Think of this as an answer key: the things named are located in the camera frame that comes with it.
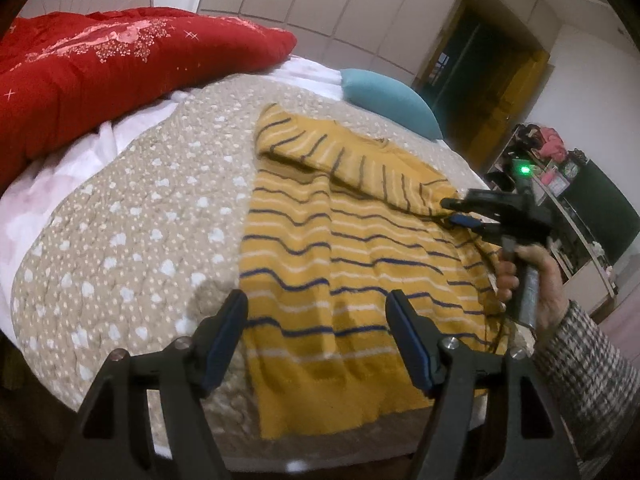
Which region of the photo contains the red printed quilt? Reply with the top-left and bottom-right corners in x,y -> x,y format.
0,6 -> 299,192

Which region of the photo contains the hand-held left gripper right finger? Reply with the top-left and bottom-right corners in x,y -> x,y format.
385,289 -> 583,480

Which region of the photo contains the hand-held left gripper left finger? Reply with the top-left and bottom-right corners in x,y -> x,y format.
55,289 -> 250,480

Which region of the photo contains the yellow striped sweater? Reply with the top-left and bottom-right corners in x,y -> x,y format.
239,102 -> 515,441

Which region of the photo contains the teal pillow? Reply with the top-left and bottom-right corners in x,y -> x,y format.
340,67 -> 445,141

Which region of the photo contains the beige built-in wardrobe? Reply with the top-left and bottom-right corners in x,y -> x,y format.
197,0 -> 557,92

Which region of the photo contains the pink cloth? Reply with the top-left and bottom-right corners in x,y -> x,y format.
536,126 -> 569,159

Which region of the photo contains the white shelf unit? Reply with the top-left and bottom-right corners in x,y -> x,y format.
482,122 -> 620,308

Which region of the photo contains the person's right forearm plaid sleeve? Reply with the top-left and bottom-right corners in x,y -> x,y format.
530,300 -> 640,467

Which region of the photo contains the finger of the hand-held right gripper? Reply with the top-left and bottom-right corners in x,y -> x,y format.
447,214 -> 502,242
440,196 -> 501,215

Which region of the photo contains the dark television screen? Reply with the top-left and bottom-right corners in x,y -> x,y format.
565,159 -> 640,267

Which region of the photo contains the beige dotted bedspread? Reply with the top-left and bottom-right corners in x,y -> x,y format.
10,74 -> 493,461

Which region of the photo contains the yellow door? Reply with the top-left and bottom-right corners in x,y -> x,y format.
477,47 -> 557,173

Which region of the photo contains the person's right hand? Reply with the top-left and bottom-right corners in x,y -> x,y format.
492,241 -> 572,342

